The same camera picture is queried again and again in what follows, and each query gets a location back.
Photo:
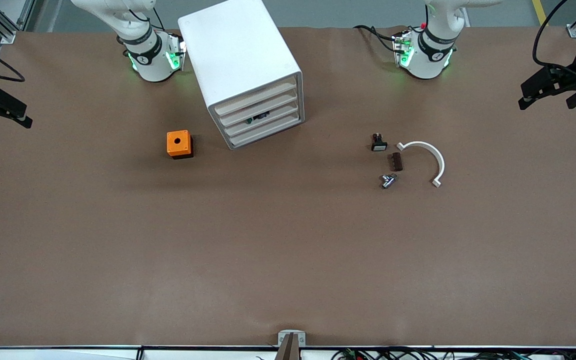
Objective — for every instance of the green push button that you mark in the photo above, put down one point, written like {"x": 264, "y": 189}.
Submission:
{"x": 258, "y": 119}

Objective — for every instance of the white plastic drawer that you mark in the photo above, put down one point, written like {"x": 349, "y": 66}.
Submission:
{"x": 268, "y": 129}
{"x": 258, "y": 97}
{"x": 278, "y": 114}
{"x": 260, "y": 107}

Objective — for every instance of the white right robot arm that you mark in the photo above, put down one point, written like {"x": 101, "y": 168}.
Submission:
{"x": 153, "y": 60}

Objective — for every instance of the black white-faced switch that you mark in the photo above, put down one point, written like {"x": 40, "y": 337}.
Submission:
{"x": 379, "y": 145}

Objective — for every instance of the small metal connector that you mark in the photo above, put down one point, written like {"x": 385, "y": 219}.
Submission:
{"x": 388, "y": 181}

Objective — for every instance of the brown terminal block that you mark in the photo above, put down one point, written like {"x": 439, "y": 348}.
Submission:
{"x": 396, "y": 161}

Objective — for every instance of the brown table mat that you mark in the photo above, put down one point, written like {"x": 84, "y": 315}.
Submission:
{"x": 288, "y": 250}

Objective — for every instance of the orange box with hole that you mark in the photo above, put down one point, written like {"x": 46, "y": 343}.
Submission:
{"x": 178, "y": 142}

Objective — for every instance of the grey metal bracket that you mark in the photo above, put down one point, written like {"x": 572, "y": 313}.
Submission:
{"x": 283, "y": 337}

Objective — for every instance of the white drawer cabinet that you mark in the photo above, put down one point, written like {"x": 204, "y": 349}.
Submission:
{"x": 233, "y": 45}

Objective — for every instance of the white curved bracket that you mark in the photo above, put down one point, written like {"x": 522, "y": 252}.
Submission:
{"x": 438, "y": 160}

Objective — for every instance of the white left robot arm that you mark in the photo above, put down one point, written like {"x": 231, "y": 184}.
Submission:
{"x": 425, "y": 60}

